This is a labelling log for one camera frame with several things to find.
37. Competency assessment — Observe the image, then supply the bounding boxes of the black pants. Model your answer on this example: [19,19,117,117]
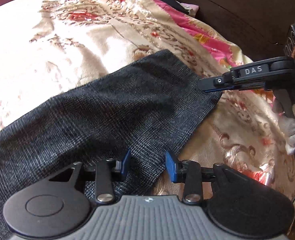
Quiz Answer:
[0,50,221,239]

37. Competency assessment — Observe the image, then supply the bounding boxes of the right hand white glove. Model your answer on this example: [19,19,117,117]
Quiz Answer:
[272,90,295,155]

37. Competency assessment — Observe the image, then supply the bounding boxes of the dark wooden headboard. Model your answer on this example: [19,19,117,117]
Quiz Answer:
[178,0,295,61]

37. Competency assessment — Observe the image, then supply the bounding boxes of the floral satin bedspread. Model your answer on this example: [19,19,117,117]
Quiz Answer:
[0,0,295,198]

